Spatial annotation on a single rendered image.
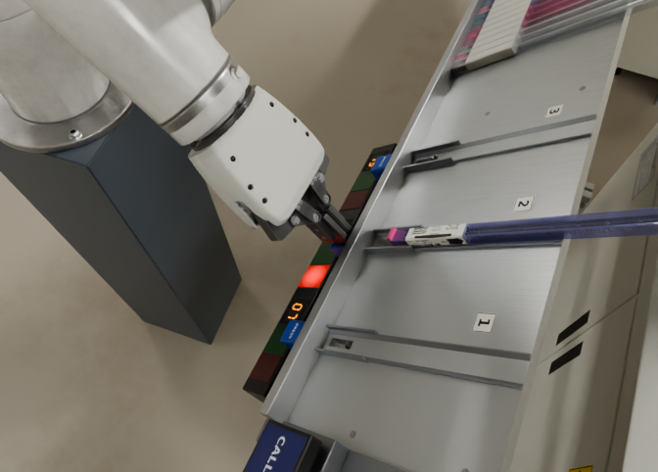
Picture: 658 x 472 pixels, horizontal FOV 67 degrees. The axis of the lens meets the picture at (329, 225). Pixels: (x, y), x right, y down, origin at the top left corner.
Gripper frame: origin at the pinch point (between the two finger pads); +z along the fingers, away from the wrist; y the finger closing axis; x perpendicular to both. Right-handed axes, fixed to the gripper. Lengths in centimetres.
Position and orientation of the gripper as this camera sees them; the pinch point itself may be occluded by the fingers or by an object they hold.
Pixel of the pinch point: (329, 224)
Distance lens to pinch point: 51.2
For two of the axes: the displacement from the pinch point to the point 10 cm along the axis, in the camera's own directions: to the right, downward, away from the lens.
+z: 6.2, 6.2, 4.9
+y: -4.3, 7.8, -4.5
